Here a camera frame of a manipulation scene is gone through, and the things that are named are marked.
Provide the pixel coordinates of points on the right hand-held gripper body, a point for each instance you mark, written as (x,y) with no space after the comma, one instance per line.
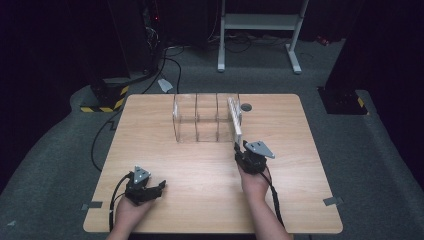
(253,161)

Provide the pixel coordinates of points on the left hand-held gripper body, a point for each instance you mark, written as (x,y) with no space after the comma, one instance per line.
(140,191)

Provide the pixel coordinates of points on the white power strip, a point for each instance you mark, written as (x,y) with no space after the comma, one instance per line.
(235,116)

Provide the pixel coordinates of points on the clear acrylic rack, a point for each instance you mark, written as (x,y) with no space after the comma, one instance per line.
(200,116)

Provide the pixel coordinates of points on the person's left hand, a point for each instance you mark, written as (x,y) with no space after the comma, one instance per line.
(131,213)

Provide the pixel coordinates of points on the person's right hand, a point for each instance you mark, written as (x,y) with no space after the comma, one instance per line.
(255,186)

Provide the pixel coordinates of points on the grey round table grommet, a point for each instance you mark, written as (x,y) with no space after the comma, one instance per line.
(246,107)

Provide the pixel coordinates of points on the grey tape piece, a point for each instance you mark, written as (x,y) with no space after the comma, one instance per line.
(332,201)
(92,205)

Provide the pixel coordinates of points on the grey paper scrap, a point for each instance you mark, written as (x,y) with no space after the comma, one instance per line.
(165,85)

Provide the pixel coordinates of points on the black yellow striped base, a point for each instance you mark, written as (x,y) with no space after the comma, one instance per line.
(106,98)

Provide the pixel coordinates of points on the black base with yellow stripe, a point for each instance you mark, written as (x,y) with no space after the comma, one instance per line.
(343,101)

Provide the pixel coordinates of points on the white metal stand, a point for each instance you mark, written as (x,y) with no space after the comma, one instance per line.
(260,21)

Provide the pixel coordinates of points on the black equipment tower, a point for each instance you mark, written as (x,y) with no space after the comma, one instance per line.
(140,33)

